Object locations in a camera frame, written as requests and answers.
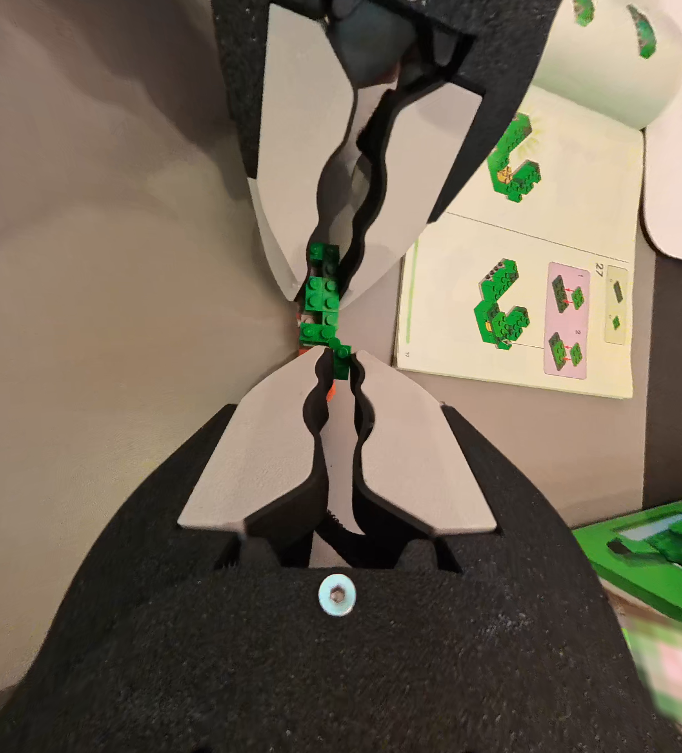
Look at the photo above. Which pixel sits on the grey desk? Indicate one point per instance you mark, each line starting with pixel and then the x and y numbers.
pixel 111 294

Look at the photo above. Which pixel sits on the green toy box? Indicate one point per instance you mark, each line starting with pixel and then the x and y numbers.
pixel 658 559

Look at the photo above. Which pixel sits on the green toy brick assembly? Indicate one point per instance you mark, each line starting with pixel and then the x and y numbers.
pixel 320 294

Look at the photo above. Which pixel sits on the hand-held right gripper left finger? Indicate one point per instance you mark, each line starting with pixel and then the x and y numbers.
pixel 252 459

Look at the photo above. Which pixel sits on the open instruction booklet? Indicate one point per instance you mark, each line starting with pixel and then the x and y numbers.
pixel 552 235

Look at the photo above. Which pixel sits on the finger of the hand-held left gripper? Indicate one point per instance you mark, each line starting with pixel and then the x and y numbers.
pixel 294 117
pixel 423 176

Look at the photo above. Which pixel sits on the orange brick separator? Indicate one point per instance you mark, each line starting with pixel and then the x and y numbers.
pixel 331 393

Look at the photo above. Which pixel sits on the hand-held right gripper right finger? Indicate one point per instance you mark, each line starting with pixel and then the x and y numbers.
pixel 423 465

